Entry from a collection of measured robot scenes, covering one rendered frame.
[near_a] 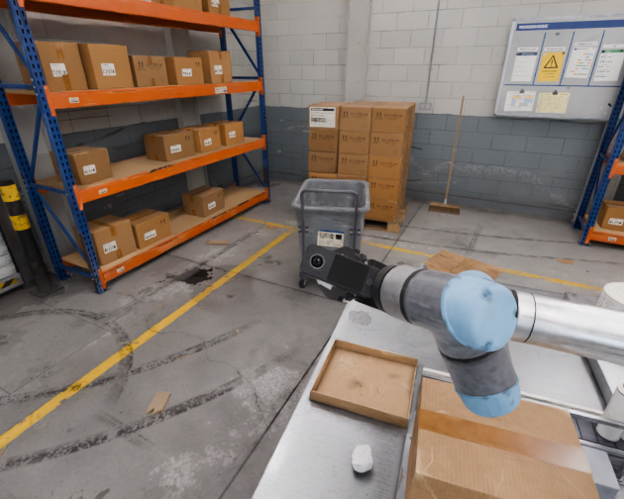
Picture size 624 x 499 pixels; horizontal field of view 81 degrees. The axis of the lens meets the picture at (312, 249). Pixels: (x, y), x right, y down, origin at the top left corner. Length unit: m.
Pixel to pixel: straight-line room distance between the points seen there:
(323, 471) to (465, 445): 0.41
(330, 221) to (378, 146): 1.54
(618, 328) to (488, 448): 0.35
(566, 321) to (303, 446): 0.77
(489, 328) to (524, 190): 5.28
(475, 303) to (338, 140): 4.02
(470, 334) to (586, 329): 0.25
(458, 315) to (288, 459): 0.80
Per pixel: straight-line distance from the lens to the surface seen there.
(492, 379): 0.50
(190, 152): 4.29
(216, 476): 2.14
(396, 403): 1.27
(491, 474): 0.83
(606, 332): 0.65
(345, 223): 2.93
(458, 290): 0.43
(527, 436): 0.91
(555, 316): 0.62
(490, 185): 5.66
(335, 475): 1.11
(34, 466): 2.52
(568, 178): 5.68
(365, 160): 4.30
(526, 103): 5.37
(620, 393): 1.26
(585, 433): 1.34
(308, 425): 1.19
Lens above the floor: 1.77
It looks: 26 degrees down
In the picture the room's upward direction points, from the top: straight up
